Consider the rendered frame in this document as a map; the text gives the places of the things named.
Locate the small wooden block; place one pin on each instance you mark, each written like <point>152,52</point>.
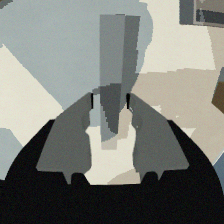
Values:
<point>218,99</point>

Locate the grey shallow tray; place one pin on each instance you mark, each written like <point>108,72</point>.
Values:
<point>207,11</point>

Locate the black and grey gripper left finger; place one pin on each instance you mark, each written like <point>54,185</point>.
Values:
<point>60,148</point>

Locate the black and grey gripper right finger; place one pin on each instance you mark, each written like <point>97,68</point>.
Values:
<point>163,147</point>

